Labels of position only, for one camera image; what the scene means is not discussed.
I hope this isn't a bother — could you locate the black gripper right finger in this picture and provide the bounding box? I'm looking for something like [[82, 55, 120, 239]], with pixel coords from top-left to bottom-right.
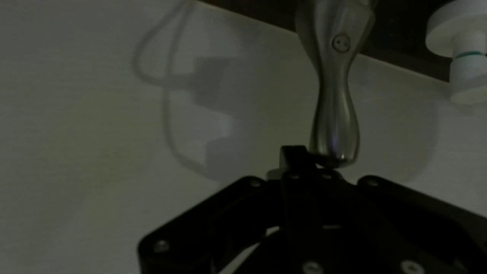
[[311, 167, 487, 274]]

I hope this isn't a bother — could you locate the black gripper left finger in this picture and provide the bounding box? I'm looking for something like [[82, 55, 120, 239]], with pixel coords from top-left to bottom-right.
[[139, 145, 317, 274]]

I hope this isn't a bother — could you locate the chrome faucet handle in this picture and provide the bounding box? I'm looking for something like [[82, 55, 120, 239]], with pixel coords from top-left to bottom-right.
[[295, 0, 378, 169]]

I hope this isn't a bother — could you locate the white pump soap dispenser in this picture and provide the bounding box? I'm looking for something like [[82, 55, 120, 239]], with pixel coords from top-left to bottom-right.
[[425, 0, 487, 108]]

